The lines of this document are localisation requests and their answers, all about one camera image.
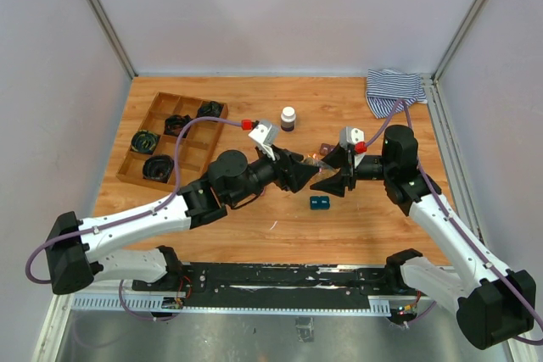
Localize wooden compartment tray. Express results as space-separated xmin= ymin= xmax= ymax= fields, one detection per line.
xmin=116 ymin=92 xmax=228 ymax=192

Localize black coiled cable middle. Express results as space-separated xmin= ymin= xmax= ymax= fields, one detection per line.
xmin=164 ymin=114 xmax=193 ymax=138

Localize brown pill box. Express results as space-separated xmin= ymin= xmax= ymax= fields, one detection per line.
xmin=319 ymin=143 xmax=333 ymax=156

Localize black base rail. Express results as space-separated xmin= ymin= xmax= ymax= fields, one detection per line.
xmin=131 ymin=262 xmax=438 ymax=308

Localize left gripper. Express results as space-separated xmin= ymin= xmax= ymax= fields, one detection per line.
xmin=228 ymin=143 xmax=320 ymax=206

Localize striped blue cloth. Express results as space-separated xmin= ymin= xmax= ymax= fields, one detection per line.
xmin=366 ymin=69 xmax=428 ymax=119

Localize yellow black coiled cable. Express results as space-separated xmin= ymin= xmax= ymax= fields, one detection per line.
xmin=130 ymin=129 xmax=161 ymax=155

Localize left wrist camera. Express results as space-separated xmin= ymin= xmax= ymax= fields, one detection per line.
xmin=249 ymin=120 xmax=279 ymax=161

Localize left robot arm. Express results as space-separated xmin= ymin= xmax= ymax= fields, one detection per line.
xmin=45 ymin=148 xmax=319 ymax=295

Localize black coiled cable top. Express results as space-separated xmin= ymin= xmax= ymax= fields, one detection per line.
xmin=196 ymin=100 xmax=225 ymax=122

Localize clear glass pill bottle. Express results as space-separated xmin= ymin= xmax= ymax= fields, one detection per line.
xmin=303 ymin=157 xmax=338 ymax=178

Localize white cap pill bottle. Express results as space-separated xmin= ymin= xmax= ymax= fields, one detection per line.
xmin=280 ymin=106 xmax=296 ymax=131

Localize teal pill box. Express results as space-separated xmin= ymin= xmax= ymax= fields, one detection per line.
xmin=309 ymin=196 xmax=331 ymax=210

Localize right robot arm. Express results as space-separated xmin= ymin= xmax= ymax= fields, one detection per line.
xmin=312 ymin=125 xmax=536 ymax=349

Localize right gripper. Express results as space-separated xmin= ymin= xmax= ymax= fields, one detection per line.
xmin=311 ymin=142 xmax=395 ymax=196

